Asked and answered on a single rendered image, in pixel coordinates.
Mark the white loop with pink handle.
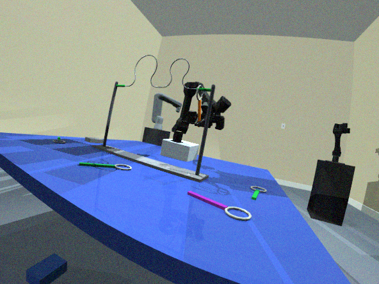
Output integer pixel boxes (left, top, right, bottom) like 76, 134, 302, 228
187, 191, 252, 221

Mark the blue rectangular block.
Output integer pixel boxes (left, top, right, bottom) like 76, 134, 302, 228
26, 253, 67, 284

